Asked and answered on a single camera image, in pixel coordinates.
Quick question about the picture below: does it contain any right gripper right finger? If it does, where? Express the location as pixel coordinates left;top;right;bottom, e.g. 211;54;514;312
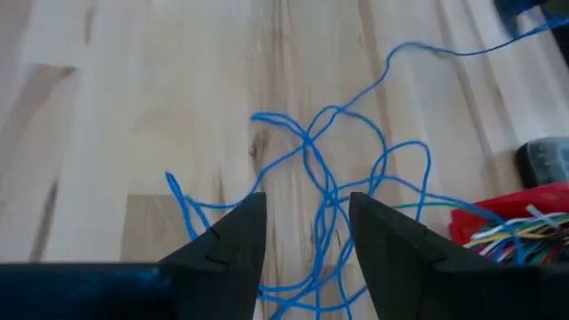
349;191;569;320

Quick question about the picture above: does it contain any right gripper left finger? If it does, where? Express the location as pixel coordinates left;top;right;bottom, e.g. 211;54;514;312
0;191;268;320

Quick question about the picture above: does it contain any blue network cord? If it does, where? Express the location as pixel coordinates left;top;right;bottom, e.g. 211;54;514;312
164;17;569;320

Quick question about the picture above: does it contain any red plastic bin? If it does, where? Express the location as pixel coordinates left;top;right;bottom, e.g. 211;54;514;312
448;181;569;252

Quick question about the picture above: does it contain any clear plastic case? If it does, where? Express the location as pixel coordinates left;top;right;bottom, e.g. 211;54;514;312
515;136;569;190

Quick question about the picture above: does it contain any bundle of coloured wires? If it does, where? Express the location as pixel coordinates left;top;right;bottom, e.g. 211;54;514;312
390;202;569;267

